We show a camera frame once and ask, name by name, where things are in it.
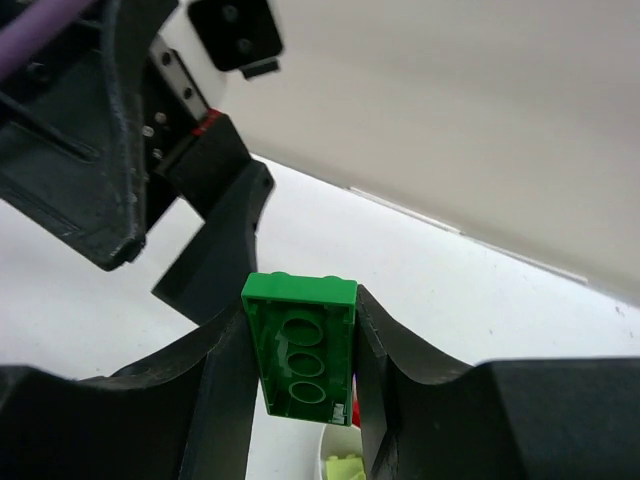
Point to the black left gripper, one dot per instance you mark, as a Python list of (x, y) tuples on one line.
[(98, 132)]

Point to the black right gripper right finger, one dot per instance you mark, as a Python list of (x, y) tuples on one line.
[(427, 415)]

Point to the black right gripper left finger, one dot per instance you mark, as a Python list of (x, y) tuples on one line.
[(184, 412)]

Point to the green 2x4 lego brick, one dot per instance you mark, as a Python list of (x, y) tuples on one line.
[(303, 330)]

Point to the white round divided container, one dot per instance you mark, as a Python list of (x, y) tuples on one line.
[(340, 441)]

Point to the lime green lego brick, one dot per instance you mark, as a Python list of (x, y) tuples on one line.
[(350, 467)]

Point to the red large lego brick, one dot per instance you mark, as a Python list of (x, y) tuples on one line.
[(356, 418)]

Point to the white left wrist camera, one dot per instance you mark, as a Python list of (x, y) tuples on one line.
[(217, 40)]

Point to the white strip at wall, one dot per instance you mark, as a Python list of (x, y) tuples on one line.
[(562, 273)]

